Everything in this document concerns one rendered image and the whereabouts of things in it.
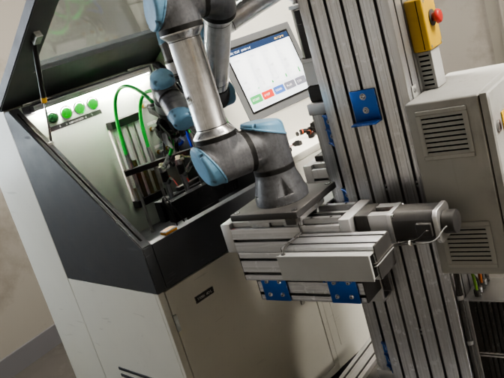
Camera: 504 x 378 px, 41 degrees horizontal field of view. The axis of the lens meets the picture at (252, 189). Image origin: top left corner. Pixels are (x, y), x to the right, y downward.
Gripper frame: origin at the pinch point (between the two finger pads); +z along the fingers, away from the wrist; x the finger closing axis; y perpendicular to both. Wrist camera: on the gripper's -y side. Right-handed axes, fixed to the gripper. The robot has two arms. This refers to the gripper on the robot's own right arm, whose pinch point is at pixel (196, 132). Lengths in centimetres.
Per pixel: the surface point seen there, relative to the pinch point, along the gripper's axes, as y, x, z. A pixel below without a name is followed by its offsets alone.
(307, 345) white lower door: -1, 20, 95
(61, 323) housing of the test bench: -80, -35, 65
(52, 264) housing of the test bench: -66, -35, 36
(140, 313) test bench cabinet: -14, -35, 51
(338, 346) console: -1, 36, 106
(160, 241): 0.1, -27.6, 27.0
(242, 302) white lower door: 0, -4, 63
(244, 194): 0.0, 12.3, 27.9
